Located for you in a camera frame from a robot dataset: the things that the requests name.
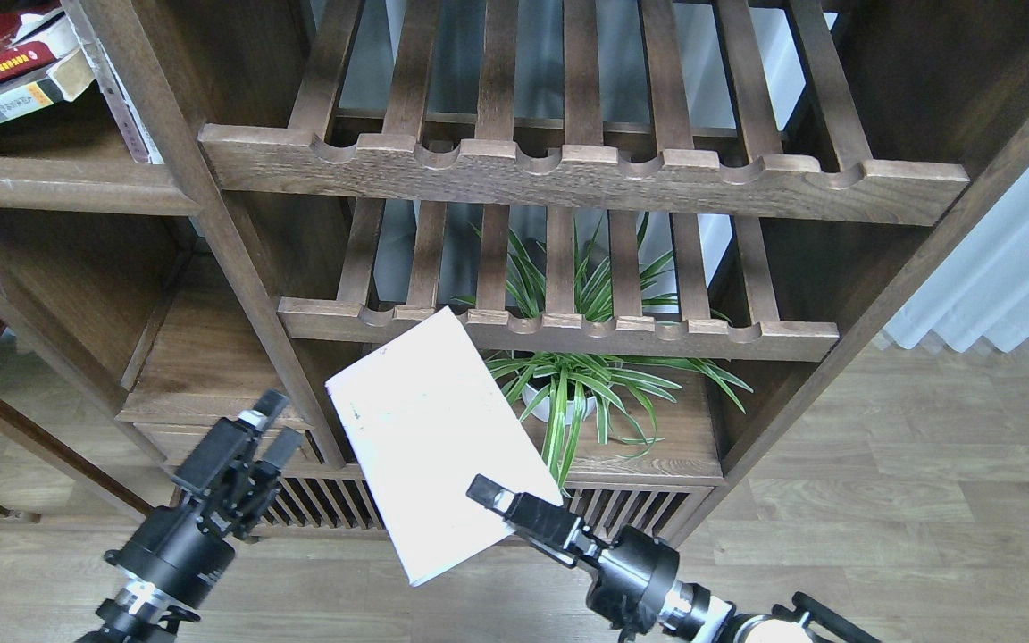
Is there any small wooden drawer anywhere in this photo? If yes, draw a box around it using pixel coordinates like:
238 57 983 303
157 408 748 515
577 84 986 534
134 422 320 465

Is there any white plant pot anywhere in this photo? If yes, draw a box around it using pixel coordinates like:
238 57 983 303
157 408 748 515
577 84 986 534
522 376 598 424

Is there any white purple paperback book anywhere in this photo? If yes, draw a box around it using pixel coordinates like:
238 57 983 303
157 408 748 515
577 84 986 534
326 308 561 587

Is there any dark wooden bookshelf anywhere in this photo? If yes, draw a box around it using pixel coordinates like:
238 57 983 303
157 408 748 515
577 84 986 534
0 1 1029 528

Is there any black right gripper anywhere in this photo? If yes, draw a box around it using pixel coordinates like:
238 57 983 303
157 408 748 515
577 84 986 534
465 473 681 635

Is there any dark wooden side furniture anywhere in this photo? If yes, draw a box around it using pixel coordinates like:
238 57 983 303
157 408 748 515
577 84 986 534
0 267 199 547

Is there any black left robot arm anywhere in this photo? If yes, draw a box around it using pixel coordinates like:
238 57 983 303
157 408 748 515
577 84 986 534
80 389 303 642

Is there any left slatted cabinet door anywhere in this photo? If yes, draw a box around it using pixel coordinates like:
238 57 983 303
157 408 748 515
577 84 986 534
257 465 387 536

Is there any right slatted cabinet door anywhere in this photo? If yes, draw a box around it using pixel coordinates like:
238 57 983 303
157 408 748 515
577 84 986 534
564 481 714 545

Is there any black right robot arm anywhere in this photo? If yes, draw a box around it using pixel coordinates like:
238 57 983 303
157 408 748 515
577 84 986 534
465 473 875 642

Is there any slatted cabinet door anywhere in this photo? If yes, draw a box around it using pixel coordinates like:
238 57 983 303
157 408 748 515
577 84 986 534
257 465 387 536
564 481 714 545

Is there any white curtain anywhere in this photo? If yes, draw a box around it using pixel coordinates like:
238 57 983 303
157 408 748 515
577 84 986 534
881 167 1029 353

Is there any black green cover book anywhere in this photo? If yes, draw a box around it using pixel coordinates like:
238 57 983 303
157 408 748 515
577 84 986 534
0 47 95 123

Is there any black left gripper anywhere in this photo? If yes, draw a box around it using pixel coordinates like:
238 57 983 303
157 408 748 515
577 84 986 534
107 389 304 609

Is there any red paperback book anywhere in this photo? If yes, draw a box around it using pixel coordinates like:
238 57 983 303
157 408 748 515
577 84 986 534
0 1 79 82

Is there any thin upright book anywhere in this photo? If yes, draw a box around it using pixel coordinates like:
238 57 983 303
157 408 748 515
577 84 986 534
61 1 164 164

